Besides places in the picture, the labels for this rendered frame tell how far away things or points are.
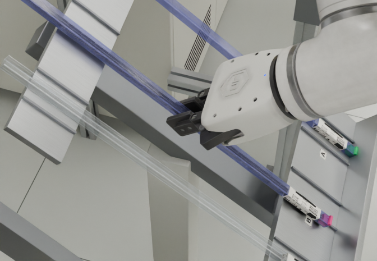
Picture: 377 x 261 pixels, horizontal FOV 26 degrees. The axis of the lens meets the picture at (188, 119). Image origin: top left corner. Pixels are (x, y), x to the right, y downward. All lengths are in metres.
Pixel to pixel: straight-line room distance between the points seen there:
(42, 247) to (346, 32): 0.39
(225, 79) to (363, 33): 0.19
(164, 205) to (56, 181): 0.89
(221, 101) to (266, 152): 1.16
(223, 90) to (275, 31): 1.42
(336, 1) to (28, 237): 0.40
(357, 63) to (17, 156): 1.40
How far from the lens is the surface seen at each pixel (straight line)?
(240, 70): 0.93
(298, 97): 0.85
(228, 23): 2.35
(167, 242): 1.27
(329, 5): 0.84
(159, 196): 1.15
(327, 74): 0.83
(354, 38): 0.82
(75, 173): 2.05
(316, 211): 1.09
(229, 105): 0.90
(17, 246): 0.91
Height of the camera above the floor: 1.70
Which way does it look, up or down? 53 degrees down
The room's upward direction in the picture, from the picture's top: straight up
